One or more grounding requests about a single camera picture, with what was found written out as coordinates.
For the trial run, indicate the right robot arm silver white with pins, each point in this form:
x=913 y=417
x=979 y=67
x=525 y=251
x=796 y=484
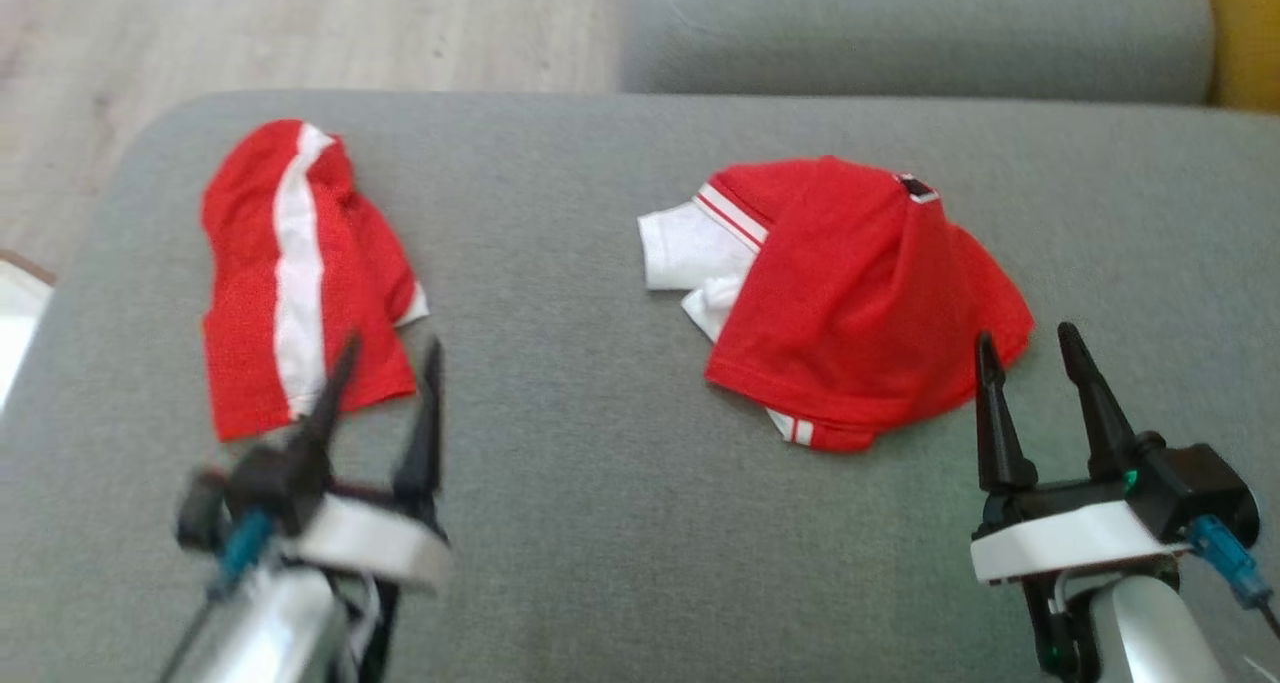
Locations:
x=1140 y=633

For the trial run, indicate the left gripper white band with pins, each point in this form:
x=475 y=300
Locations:
x=370 y=538

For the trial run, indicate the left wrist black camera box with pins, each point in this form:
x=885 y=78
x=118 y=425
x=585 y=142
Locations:
x=250 y=483

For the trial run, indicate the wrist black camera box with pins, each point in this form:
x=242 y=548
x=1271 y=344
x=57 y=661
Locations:
x=250 y=483
x=1195 y=483

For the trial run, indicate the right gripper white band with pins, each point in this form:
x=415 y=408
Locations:
x=1070 y=538

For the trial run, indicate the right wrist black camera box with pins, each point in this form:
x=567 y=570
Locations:
x=1195 y=483

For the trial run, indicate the white rounded object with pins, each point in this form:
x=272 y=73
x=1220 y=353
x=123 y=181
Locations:
x=15 y=323

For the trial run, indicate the yellow sofa back cushion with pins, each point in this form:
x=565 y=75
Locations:
x=1245 y=33

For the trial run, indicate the red shorts with white stripe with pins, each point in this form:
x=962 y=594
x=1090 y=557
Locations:
x=250 y=303

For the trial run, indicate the large grey sofa seat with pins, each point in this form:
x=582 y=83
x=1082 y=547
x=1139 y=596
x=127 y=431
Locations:
x=580 y=523

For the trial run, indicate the left robot arm silver white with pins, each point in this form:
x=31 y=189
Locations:
x=280 y=633

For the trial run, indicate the red Bulls jersey white sleeves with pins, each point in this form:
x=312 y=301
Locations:
x=860 y=303

